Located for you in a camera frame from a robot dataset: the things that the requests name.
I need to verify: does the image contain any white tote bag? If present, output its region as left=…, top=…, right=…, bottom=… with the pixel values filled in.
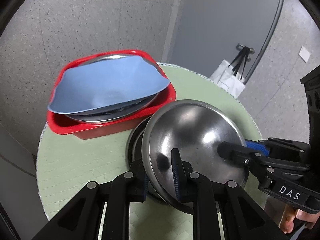
left=210, top=46, right=251, bottom=98

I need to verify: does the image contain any blue plate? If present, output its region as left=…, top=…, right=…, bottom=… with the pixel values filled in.
left=48, top=56, right=170, bottom=114

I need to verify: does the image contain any red plastic basket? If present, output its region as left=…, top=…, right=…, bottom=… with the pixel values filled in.
left=47, top=49, right=177, bottom=140

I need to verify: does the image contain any large steel bowl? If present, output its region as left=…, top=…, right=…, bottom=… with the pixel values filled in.
left=125, top=118, right=167, bottom=205

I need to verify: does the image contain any steel plate in basket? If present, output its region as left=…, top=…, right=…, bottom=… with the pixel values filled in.
left=65, top=54, right=160, bottom=124

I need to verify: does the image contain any small steel bowl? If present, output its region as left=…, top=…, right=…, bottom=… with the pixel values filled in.
left=142, top=100, right=248, bottom=214

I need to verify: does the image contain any metal door handle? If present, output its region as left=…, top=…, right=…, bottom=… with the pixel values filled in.
left=236, top=43, right=256, bottom=55

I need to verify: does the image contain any person's right hand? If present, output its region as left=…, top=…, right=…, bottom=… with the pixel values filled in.
left=279, top=205, right=319, bottom=233

